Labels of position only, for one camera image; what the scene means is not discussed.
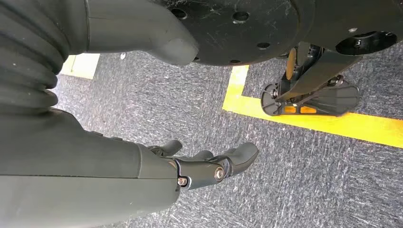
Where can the black base housing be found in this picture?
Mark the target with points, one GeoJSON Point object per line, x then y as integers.
{"type": "Point", "coordinates": [346, 15]}

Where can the yellow floor tape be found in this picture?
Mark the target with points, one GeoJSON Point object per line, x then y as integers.
{"type": "Point", "coordinates": [346, 126]}

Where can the black footplate orange inserts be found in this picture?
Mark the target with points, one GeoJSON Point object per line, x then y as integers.
{"type": "Point", "coordinates": [333, 100]}

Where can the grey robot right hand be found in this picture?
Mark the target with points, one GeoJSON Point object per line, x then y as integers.
{"type": "Point", "coordinates": [78, 176]}

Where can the black round base plate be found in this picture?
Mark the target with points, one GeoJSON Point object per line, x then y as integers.
{"type": "Point", "coordinates": [239, 37]}

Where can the small silver screw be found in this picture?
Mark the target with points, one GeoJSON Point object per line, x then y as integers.
{"type": "Point", "coordinates": [122, 56]}

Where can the white floor plate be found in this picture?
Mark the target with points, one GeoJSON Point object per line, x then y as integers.
{"type": "Point", "coordinates": [83, 66]}

